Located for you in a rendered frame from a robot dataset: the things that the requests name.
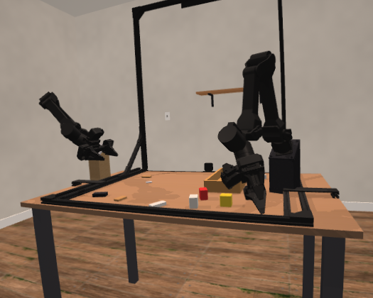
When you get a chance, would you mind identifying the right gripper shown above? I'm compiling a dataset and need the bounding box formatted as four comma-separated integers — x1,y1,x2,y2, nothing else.
77,137,118,161

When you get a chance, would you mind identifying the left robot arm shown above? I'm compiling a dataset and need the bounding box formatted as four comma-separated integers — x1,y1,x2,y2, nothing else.
218,51,293,189

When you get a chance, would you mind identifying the red block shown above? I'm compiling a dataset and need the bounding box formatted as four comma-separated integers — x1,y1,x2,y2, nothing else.
199,187,208,200

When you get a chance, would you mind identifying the yellow block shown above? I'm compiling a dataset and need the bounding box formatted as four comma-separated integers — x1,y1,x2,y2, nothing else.
220,194,232,207

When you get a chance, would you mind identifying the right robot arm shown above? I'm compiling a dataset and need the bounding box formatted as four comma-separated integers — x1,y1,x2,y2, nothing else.
39,92,104,146

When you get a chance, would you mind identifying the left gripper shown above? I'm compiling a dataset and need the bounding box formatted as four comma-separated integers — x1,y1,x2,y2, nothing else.
236,153,266,214

